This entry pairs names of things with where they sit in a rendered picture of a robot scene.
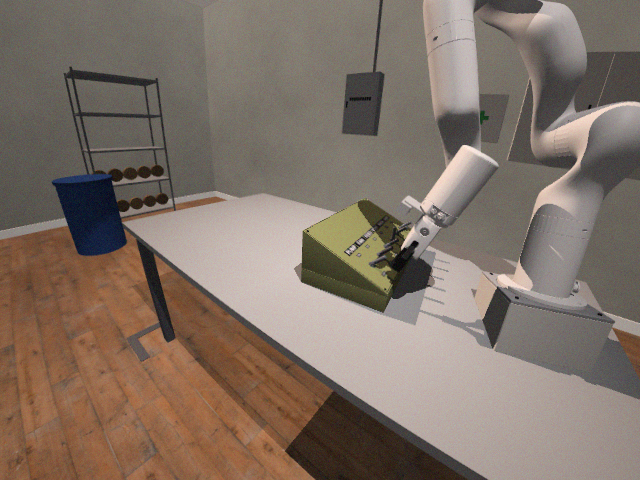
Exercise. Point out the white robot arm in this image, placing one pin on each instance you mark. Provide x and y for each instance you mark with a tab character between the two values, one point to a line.
605	140

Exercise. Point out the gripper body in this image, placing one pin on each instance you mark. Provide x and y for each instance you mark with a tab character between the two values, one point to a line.
424	232

